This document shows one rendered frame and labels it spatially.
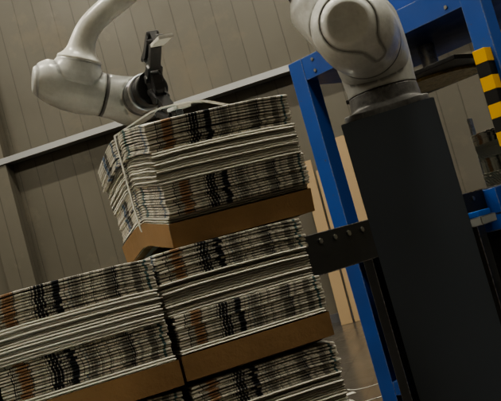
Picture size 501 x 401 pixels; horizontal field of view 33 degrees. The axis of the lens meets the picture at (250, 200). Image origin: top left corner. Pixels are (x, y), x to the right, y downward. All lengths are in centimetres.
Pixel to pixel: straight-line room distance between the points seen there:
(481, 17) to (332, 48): 159
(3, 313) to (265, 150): 53
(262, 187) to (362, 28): 35
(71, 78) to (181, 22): 648
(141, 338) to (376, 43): 69
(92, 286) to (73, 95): 64
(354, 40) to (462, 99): 628
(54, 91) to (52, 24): 698
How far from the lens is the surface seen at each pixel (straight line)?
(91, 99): 193
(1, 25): 916
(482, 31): 314
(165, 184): 145
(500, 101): 306
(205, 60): 823
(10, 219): 875
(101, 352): 140
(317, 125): 360
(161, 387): 142
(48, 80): 192
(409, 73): 185
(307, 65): 362
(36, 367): 139
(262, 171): 151
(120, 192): 170
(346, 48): 159
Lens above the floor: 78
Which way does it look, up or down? 4 degrees up
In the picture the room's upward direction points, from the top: 15 degrees counter-clockwise
